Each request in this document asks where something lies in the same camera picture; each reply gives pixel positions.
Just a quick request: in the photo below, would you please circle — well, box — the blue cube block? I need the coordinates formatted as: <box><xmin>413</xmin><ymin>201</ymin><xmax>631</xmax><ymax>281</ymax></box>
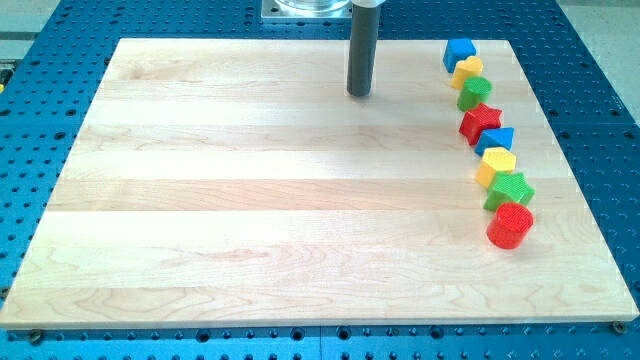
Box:
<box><xmin>443</xmin><ymin>38</ymin><xmax>477</xmax><ymax>73</ymax></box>

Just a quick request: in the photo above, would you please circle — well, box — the light wooden board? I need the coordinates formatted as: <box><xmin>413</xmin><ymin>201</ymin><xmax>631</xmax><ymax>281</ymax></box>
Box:
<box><xmin>1</xmin><ymin>38</ymin><xmax>638</xmax><ymax>330</ymax></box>

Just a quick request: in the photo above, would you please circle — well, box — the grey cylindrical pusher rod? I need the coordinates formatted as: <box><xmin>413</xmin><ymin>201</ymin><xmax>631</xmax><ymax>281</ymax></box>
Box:
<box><xmin>347</xmin><ymin>0</ymin><xmax>384</xmax><ymax>97</ymax></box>

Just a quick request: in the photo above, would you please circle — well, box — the red star block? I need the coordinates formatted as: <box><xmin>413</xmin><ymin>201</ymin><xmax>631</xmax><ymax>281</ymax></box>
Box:
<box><xmin>459</xmin><ymin>103</ymin><xmax>503</xmax><ymax>146</ymax></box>

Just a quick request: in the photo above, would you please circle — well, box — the yellow hexagon block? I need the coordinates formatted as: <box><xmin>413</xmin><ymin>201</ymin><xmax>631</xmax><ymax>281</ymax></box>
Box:
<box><xmin>474</xmin><ymin>147</ymin><xmax>517</xmax><ymax>189</ymax></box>

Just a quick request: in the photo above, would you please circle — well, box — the green cylinder block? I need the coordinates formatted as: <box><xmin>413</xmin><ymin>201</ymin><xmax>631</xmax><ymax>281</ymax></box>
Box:
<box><xmin>457</xmin><ymin>76</ymin><xmax>493</xmax><ymax>112</ymax></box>

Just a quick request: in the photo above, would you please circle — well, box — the green star block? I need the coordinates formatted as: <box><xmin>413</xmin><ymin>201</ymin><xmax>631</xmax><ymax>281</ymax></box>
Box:
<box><xmin>483</xmin><ymin>172</ymin><xmax>535</xmax><ymax>211</ymax></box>

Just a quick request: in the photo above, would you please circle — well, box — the blue triangle block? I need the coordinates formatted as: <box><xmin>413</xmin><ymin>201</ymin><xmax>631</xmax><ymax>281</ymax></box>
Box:
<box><xmin>474</xmin><ymin>127</ymin><xmax>515</xmax><ymax>156</ymax></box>

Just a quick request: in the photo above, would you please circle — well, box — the yellow heart block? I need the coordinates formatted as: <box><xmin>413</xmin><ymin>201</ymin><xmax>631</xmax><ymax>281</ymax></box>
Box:
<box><xmin>450</xmin><ymin>55</ymin><xmax>484</xmax><ymax>90</ymax></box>

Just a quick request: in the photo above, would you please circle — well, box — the red cylinder block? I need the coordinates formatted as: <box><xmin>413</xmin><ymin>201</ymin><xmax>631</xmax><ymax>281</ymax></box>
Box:
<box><xmin>486</xmin><ymin>202</ymin><xmax>534</xmax><ymax>250</ymax></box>

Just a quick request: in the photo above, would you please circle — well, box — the left board clamp screw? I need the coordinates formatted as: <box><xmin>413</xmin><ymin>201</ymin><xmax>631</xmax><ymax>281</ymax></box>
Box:
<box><xmin>26</xmin><ymin>329</ymin><xmax>43</xmax><ymax>346</ymax></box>

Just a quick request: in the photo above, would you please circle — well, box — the board clamp screw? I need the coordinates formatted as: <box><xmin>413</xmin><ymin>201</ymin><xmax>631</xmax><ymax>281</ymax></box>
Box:
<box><xmin>610</xmin><ymin>321</ymin><xmax>627</xmax><ymax>335</ymax></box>
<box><xmin>26</xmin><ymin>329</ymin><xmax>43</xmax><ymax>346</ymax></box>

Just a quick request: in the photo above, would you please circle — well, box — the right board clamp screw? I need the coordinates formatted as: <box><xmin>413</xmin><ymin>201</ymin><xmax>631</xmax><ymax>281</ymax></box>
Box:
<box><xmin>610</xmin><ymin>321</ymin><xmax>627</xmax><ymax>335</ymax></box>

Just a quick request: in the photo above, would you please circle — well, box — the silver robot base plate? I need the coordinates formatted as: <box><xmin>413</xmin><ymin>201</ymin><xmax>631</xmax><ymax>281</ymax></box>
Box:
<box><xmin>261</xmin><ymin>0</ymin><xmax>352</xmax><ymax>19</ymax></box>

